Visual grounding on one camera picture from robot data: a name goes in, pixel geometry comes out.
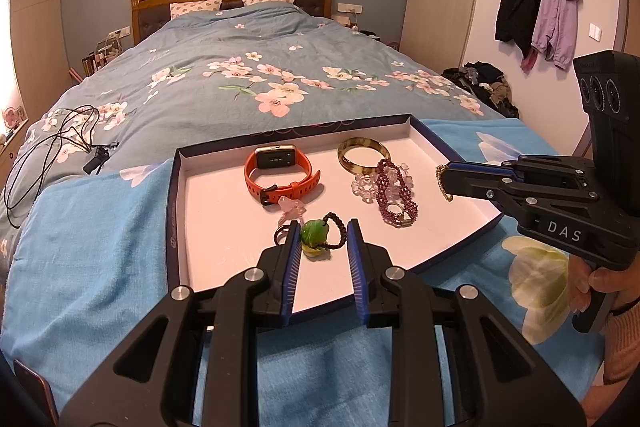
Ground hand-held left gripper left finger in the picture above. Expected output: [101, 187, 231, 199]
[57, 222, 303, 427]

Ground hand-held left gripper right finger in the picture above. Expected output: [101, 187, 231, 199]
[346, 218, 587, 427]

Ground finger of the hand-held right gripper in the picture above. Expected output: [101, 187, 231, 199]
[443, 169, 599, 221]
[447, 155, 597, 184]

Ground gold chain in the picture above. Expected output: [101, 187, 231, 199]
[435, 164, 453, 202]

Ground green pendant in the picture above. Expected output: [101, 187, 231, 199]
[299, 213, 349, 260]

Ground pink butterfly charm keyring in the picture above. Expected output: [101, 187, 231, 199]
[272, 194, 310, 244]

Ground clear crystal bead bracelet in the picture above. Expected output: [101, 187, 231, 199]
[350, 162, 416, 202]

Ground purple bead bracelet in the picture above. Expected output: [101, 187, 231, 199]
[374, 158, 419, 228]

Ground shallow white box tray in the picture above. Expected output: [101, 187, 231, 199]
[165, 113, 506, 323]

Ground person's right forearm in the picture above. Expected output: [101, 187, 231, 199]
[601, 307, 640, 386]

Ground person's right hand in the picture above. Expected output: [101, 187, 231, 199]
[567, 254, 640, 316]

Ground pile of clothes on floor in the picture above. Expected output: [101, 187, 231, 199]
[442, 62, 521, 120]

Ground tortoiseshell bangle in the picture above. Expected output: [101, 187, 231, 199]
[337, 137, 392, 175]

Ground orange smartwatch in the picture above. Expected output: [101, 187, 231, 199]
[243, 146, 322, 206]

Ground purple jacket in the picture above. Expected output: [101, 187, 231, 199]
[531, 0, 582, 72]

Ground black coat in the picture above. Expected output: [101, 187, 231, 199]
[495, 0, 546, 58]

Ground blue floral duvet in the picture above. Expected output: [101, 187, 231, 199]
[0, 2, 526, 258]

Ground light blue flower towel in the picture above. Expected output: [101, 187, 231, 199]
[0, 117, 616, 427]

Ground dark smartphone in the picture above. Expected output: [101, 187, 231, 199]
[12, 359, 61, 427]

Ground cosmetics on bedside table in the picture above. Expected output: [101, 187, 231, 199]
[70, 32, 123, 82]

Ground black cable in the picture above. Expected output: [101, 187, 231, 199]
[2, 105, 121, 228]

